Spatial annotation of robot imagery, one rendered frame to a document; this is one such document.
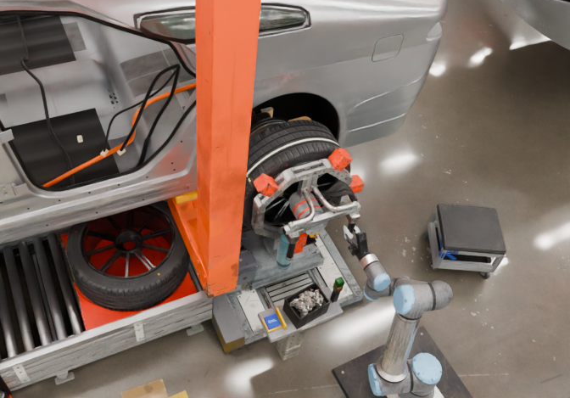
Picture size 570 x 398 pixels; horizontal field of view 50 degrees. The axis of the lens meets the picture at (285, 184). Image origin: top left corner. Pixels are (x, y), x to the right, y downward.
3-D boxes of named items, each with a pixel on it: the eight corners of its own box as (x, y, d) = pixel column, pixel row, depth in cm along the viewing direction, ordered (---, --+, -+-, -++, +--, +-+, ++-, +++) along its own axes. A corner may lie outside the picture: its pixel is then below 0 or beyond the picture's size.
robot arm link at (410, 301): (406, 399, 297) (440, 301, 248) (371, 403, 295) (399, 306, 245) (397, 371, 309) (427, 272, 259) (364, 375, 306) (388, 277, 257)
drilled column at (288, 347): (290, 339, 364) (299, 305, 332) (298, 355, 359) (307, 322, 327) (276, 345, 361) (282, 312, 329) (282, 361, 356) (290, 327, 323)
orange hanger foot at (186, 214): (193, 193, 360) (192, 154, 334) (226, 265, 332) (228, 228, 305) (165, 201, 355) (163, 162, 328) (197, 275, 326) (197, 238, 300)
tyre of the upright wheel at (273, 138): (296, 202, 378) (353, 122, 341) (314, 232, 365) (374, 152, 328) (203, 203, 336) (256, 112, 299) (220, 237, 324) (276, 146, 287)
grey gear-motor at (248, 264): (230, 239, 395) (232, 207, 368) (256, 294, 373) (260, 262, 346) (203, 249, 389) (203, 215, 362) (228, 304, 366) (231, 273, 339)
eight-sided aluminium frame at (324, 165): (335, 213, 355) (353, 149, 313) (340, 221, 351) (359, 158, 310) (248, 241, 336) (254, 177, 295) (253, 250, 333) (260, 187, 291)
